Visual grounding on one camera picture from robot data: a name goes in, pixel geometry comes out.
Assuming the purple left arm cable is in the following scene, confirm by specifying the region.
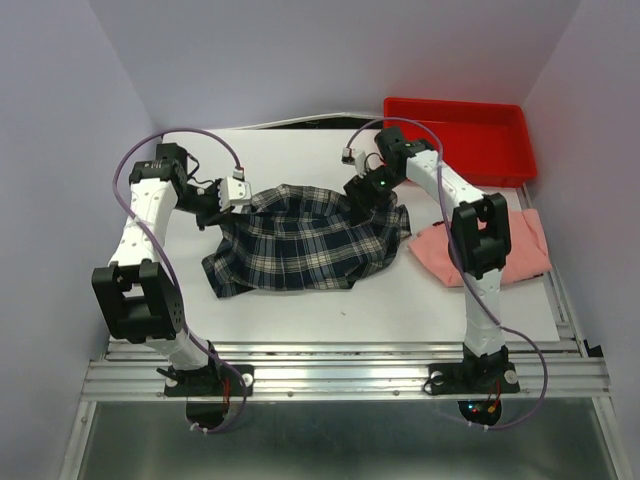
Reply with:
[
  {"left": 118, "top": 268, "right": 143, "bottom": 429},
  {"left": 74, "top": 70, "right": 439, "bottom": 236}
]
[{"left": 112, "top": 127, "right": 251, "bottom": 435}]

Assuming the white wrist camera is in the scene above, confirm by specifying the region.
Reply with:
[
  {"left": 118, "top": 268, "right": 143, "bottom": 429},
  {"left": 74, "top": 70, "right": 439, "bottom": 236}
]
[
  {"left": 341, "top": 147, "right": 368, "bottom": 178},
  {"left": 218, "top": 176, "right": 252, "bottom": 212}
]

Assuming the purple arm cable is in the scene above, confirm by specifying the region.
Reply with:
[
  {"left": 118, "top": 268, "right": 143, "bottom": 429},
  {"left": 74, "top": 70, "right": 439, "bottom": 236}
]
[
  {"left": 343, "top": 116, "right": 547, "bottom": 432},
  {"left": 112, "top": 127, "right": 251, "bottom": 435}
]

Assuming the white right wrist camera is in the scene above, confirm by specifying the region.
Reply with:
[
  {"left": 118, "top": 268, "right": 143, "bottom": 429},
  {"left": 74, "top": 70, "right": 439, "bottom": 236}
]
[{"left": 341, "top": 147, "right": 368, "bottom": 178}]

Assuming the red plastic bin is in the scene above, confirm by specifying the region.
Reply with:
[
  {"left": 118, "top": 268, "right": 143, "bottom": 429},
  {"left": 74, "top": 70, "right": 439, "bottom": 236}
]
[{"left": 383, "top": 97, "right": 538, "bottom": 188}]

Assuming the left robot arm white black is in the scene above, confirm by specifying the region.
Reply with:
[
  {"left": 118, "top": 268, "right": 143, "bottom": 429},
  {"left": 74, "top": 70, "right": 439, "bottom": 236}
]
[{"left": 91, "top": 143, "right": 250, "bottom": 394}]

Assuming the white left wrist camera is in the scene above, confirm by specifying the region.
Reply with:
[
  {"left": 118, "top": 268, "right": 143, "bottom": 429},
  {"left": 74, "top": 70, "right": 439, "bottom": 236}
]
[{"left": 218, "top": 176, "right": 252, "bottom": 212}]

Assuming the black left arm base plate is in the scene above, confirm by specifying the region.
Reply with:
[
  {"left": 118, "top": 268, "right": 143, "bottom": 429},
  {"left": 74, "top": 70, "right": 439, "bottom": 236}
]
[{"left": 156, "top": 365, "right": 243, "bottom": 429}]

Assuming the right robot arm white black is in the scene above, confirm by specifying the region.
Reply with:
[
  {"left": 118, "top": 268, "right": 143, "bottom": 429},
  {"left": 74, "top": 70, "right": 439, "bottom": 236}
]
[{"left": 341, "top": 127, "right": 512, "bottom": 390}]

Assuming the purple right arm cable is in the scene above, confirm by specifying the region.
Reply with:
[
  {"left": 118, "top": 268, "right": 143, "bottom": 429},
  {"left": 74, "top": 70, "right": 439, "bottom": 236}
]
[{"left": 343, "top": 116, "right": 547, "bottom": 432}]

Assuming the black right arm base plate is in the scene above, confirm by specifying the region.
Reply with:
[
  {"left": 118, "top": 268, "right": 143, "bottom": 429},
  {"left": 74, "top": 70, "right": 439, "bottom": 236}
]
[{"left": 422, "top": 362, "right": 520, "bottom": 429}]

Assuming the navy plaid skirt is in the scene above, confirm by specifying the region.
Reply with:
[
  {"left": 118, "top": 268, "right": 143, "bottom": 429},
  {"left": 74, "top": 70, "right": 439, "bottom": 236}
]
[{"left": 201, "top": 184, "right": 411, "bottom": 299}]

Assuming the pink folded skirt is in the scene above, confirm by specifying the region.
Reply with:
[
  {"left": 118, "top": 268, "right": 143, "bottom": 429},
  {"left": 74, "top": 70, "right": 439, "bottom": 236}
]
[{"left": 408, "top": 209, "right": 552, "bottom": 288}]

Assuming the aluminium rail frame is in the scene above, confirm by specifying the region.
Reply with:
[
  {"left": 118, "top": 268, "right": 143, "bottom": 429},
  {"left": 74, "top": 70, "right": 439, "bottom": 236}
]
[{"left": 61, "top": 212, "right": 632, "bottom": 479}]

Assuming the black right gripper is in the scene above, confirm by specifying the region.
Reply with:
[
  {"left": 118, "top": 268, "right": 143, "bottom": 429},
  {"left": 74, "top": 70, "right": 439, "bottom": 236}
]
[{"left": 343, "top": 165, "right": 404, "bottom": 227}]

